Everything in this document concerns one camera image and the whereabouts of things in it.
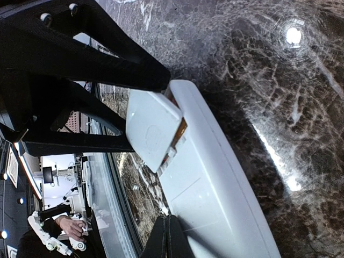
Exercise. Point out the black triangular finger of the left gripper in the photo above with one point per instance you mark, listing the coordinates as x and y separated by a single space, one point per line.
77 40

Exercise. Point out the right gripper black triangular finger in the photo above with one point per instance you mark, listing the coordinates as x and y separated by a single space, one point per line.
167 240

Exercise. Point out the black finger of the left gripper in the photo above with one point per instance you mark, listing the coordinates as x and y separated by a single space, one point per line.
46 115

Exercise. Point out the white remote control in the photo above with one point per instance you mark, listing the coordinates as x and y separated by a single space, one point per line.
207 190

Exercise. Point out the white battery cover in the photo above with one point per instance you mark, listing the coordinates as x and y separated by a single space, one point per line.
152 121

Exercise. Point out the orange AA battery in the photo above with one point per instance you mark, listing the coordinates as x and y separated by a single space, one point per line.
179 133

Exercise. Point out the person in black shirt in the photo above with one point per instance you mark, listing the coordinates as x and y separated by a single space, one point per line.
30 245

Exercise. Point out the black curved front rail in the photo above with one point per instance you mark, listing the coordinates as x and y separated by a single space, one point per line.
124 203

